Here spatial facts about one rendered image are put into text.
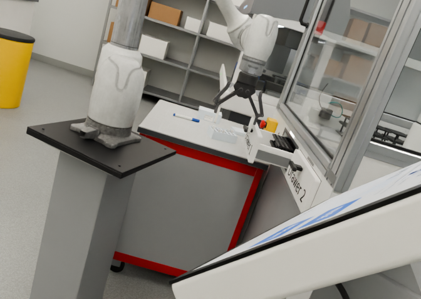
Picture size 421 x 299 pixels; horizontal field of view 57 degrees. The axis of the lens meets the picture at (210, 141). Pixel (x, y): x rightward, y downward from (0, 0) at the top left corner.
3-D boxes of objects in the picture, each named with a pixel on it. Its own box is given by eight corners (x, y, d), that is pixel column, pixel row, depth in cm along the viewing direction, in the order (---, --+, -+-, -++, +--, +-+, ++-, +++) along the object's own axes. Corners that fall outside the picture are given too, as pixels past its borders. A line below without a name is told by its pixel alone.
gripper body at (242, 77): (239, 71, 138) (230, 95, 141) (261, 78, 139) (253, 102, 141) (238, 69, 146) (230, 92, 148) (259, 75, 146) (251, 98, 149)
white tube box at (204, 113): (196, 118, 206) (199, 108, 205) (197, 114, 214) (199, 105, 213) (218, 125, 207) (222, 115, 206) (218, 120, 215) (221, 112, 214)
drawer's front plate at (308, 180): (301, 213, 111) (315, 179, 108) (284, 176, 139) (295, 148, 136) (306, 215, 111) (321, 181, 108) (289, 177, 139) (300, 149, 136)
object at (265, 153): (254, 159, 141) (259, 143, 140) (248, 139, 166) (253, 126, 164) (355, 189, 144) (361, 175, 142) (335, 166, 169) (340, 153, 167)
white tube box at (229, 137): (210, 138, 177) (213, 131, 176) (206, 132, 184) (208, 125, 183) (235, 143, 181) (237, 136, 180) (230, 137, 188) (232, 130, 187)
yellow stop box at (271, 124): (263, 133, 182) (268, 120, 180) (261, 130, 189) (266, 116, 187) (273, 136, 183) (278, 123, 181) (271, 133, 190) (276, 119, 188)
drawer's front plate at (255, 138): (248, 163, 140) (258, 135, 137) (243, 140, 168) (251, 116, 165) (252, 164, 140) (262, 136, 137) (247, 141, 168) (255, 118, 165)
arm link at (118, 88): (84, 121, 123) (101, 54, 117) (88, 106, 139) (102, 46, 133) (135, 132, 128) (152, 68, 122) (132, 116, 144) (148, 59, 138)
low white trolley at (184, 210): (99, 273, 183) (138, 125, 162) (128, 213, 243) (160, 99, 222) (216, 305, 187) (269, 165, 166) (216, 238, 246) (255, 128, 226)
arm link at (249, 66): (267, 63, 137) (262, 79, 138) (264, 61, 145) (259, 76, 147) (243, 55, 136) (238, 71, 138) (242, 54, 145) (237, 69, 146)
